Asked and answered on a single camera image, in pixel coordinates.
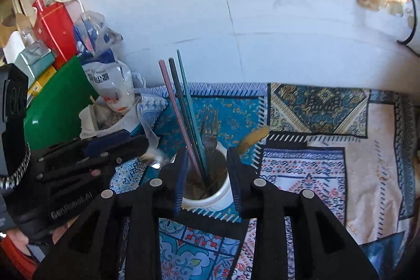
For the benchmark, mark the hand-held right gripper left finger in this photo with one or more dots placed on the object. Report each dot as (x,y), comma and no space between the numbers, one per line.
(182,181)

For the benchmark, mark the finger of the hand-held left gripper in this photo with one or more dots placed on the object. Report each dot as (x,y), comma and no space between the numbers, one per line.
(105,142)
(75,175)

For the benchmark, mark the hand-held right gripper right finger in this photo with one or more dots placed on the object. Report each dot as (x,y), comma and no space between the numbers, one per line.
(236,181)

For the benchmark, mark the white ceramic cup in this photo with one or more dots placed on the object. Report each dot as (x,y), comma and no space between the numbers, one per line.
(216,198)

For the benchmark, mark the gold spoon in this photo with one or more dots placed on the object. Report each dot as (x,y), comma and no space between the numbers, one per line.
(252,137)

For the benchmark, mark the metal fork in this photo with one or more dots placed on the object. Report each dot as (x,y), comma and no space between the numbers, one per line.
(208,135)

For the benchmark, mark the pink chopstick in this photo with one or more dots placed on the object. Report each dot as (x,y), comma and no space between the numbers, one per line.
(177,116)

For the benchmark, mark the dark chopstick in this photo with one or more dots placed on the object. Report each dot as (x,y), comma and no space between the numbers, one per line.
(181,109)

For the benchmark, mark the crumpled white plastic bag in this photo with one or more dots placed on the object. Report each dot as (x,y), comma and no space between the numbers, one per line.
(95,119)

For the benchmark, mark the green box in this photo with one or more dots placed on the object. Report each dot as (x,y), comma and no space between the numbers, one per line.
(62,116)

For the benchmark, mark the clear printed food bag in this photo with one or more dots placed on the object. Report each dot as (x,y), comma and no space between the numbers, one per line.
(105,76)

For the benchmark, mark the patterned blue mat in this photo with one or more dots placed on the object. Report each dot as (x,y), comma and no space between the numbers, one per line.
(311,142)

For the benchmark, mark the yellow box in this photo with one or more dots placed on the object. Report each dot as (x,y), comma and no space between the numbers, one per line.
(41,83)

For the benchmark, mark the teal tissue box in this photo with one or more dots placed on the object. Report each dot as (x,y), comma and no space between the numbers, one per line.
(36,58)

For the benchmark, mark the red tin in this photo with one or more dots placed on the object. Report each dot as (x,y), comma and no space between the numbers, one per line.
(54,30)

